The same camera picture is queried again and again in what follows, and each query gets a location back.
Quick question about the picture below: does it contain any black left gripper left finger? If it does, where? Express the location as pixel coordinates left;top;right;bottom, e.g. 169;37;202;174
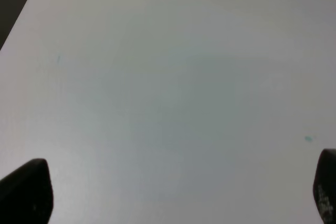
1;158;54;224

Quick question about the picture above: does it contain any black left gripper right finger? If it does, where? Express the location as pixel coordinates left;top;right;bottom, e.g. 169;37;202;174
312;148;336;224

